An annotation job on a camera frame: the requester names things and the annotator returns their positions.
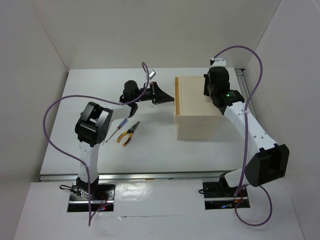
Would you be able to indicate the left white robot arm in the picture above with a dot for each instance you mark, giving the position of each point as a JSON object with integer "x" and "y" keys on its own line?
{"x": 94, "y": 123}

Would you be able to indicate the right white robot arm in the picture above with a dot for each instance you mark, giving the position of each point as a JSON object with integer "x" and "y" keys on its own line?
{"x": 264, "y": 160}

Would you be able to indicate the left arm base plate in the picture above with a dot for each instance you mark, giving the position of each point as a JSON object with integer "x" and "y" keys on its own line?
{"x": 102, "y": 199}

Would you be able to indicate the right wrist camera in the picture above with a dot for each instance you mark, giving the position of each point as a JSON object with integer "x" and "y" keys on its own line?
{"x": 217, "y": 62}

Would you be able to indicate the aluminium front rail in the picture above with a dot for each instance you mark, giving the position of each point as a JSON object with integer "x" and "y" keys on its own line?
{"x": 112, "y": 177}

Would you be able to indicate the beige drawer cabinet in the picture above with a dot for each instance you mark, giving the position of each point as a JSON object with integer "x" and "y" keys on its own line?
{"x": 195, "y": 116}

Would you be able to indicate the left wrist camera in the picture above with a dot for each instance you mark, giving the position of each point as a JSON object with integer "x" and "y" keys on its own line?
{"x": 152, "y": 73}

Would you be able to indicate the aluminium side rail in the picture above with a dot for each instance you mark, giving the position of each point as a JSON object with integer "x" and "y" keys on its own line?
{"x": 244, "y": 88}

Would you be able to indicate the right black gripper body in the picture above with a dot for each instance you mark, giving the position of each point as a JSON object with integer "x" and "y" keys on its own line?
{"x": 208, "y": 88}

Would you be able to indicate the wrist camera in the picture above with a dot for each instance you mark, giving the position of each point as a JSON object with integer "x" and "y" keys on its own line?
{"x": 217, "y": 62}
{"x": 152, "y": 73}

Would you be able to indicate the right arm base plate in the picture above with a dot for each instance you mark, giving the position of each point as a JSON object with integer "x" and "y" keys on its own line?
{"x": 217, "y": 198}

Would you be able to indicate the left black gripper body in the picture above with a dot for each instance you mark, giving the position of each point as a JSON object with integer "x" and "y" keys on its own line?
{"x": 147, "y": 96}

